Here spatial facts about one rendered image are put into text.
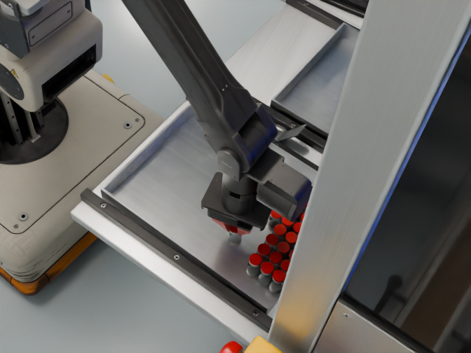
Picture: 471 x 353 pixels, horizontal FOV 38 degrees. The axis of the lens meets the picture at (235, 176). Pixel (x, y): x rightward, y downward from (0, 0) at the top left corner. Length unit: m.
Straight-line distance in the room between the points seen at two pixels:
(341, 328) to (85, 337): 1.30
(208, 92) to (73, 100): 1.30
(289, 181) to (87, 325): 1.23
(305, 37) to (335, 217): 0.84
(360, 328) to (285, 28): 0.82
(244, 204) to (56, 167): 1.05
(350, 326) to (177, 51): 0.37
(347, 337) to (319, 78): 0.67
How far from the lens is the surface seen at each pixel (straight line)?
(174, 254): 1.11
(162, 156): 1.23
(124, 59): 2.58
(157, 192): 1.19
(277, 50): 1.42
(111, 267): 2.11
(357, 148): 0.56
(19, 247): 1.87
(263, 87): 1.35
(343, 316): 0.79
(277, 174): 0.92
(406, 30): 0.46
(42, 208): 1.91
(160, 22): 0.80
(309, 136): 1.26
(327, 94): 1.35
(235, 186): 0.96
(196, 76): 0.82
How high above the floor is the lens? 1.90
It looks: 57 degrees down
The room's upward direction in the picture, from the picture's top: 7 degrees clockwise
